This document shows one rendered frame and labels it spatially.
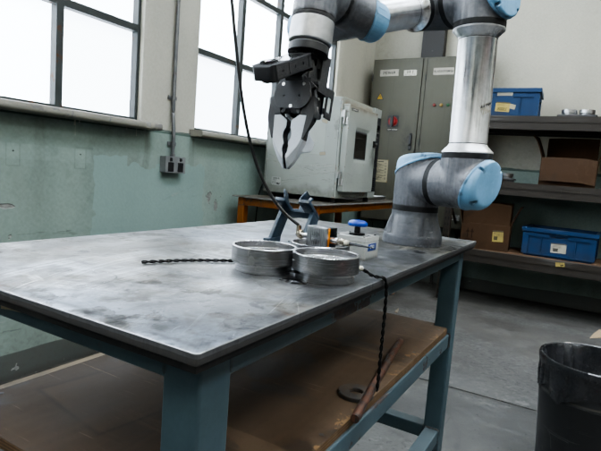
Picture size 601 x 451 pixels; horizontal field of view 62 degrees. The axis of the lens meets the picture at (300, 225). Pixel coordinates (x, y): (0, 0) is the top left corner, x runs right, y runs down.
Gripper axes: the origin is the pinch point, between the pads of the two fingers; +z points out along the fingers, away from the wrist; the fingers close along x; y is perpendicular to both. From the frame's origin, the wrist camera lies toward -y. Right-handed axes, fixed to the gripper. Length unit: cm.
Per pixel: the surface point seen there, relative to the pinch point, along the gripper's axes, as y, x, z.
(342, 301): -7.0, -17.7, 19.8
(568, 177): 342, -22, -55
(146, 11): 98, 160, -84
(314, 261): -5.6, -11.5, 15.3
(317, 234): 6.2, -4.9, 11.5
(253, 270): -6.8, -1.9, 18.4
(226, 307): -23.3, -10.5, 21.2
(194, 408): -32.0, -15.1, 29.6
